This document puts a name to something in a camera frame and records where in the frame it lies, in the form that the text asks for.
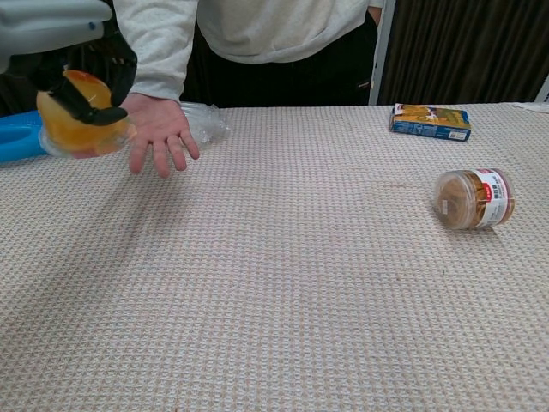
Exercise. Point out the clear plastic bag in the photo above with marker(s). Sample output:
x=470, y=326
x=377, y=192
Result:
x=206, y=124

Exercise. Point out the dark brown curtain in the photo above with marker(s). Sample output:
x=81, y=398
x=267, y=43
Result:
x=463, y=49

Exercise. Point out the blue plastic object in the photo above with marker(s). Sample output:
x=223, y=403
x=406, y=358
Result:
x=19, y=136

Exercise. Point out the person's torso in grey sweatshirt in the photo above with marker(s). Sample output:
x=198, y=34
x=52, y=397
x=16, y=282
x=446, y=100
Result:
x=283, y=28

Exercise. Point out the person's bare hand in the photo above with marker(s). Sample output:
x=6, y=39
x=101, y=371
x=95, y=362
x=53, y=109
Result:
x=161, y=124

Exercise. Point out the clear jar of rubber bands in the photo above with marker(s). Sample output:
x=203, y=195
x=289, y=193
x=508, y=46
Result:
x=474, y=197

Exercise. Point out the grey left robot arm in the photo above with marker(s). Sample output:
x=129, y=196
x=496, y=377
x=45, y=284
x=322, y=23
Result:
x=43, y=21

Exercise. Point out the woven beige tablecloth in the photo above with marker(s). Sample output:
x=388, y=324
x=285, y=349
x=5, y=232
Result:
x=274, y=274

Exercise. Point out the white metal frame post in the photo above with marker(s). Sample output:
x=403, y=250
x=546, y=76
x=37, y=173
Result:
x=383, y=51

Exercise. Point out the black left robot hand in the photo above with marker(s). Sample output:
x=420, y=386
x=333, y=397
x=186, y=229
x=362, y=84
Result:
x=90, y=64

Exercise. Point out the person's grey sleeved forearm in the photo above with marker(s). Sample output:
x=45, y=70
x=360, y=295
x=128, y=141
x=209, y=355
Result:
x=152, y=47

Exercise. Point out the blue and yellow carton box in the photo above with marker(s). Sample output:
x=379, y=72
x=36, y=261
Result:
x=431, y=122

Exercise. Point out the orange fruit cup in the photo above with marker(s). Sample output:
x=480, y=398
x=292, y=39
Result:
x=92, y=126

